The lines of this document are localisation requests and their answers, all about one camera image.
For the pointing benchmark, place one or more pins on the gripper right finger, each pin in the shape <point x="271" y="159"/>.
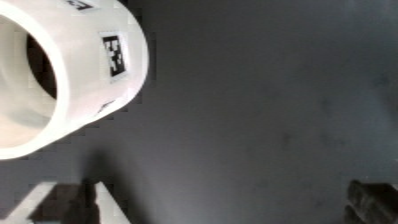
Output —
<point x="372" y="208"/>

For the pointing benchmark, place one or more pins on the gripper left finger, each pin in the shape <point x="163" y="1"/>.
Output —
<point x="69" y="204"/>

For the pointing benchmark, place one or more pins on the white lamp shade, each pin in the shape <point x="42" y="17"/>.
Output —
<point x="74" y="68"/>

